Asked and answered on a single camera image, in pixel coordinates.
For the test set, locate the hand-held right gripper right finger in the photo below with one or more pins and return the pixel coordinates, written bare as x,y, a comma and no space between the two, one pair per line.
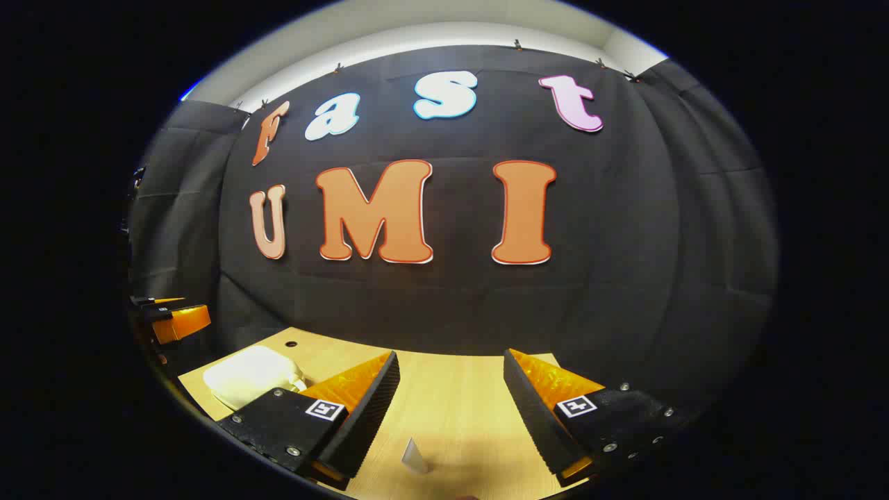
531,410

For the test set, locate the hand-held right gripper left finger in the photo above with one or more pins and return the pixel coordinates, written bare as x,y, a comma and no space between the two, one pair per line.
371,410

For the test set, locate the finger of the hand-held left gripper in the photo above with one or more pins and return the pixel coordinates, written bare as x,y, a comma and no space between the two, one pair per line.
156,301
182,323

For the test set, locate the white squeeze tube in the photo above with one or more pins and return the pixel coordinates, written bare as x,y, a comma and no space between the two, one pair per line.
415,458

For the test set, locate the cream yellow suitcase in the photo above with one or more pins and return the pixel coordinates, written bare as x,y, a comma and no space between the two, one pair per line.
246,375

